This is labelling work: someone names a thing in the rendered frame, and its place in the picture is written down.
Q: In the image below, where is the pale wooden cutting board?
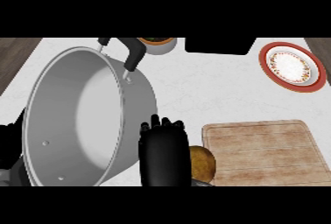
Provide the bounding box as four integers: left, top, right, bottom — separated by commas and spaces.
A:
201, 119, 331, 187

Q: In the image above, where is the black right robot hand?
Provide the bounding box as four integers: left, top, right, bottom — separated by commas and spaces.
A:
137, 114, 192, 187

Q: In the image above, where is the red-rimmed white patterned plate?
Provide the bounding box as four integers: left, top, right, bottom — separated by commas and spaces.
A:
257, 41, 329, 94

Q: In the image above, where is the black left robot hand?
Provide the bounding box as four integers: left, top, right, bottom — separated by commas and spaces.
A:
0, 107, 27, 171

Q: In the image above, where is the black appliance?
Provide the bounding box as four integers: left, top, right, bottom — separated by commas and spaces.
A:
183, 37, 257, 56

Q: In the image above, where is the large silver pot black handle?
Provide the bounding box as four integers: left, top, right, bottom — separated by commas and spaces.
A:
21, 37, 160, 187

